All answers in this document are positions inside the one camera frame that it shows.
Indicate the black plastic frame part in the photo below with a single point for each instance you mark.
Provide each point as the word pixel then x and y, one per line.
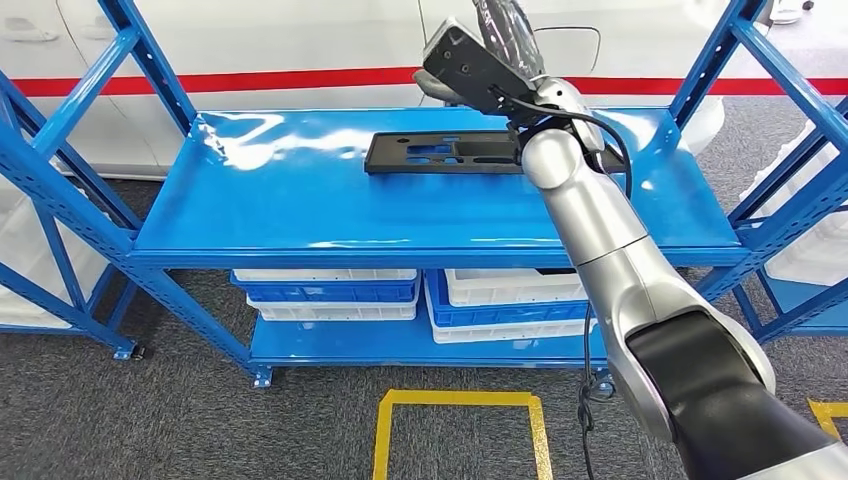
pixel 391 154

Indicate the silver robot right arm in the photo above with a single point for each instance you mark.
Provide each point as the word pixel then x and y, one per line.
pixel 596 212

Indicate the blue metal shelf rack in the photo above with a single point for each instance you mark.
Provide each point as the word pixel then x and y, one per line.
pixel 795 311
pixel 60 265
pixel 298 205

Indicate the translucent white storage crate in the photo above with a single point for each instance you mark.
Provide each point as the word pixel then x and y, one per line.
pixel 20 265
pixel 815 252

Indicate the yellow floor tape square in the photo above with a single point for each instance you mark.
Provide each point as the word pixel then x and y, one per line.
pixel 828 414
pixel 383 437

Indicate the red barrier belt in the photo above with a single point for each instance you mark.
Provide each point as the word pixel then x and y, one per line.
pixel 232 82

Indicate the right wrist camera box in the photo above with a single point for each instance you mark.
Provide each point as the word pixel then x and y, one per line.
pixel 470 66

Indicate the white chair base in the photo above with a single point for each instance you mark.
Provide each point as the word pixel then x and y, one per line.
pixel 792 12

